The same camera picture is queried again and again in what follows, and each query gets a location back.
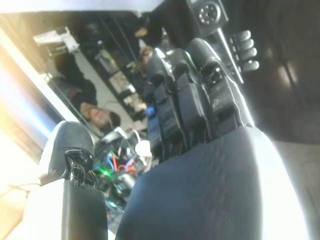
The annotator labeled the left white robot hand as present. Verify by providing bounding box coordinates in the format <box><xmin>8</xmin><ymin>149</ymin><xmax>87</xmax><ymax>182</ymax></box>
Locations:
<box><xmin>22</xmin><ymin>37</ymin><xmax>309</xmax><ymax>240</ymax></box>

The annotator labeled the handheld controller with keypad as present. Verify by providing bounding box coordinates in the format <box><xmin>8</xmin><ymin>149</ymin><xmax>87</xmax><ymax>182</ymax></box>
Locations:
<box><xmin>186</xmin><ymin>0</ymin><xmax>245</xmax><ymax>85</ymax></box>

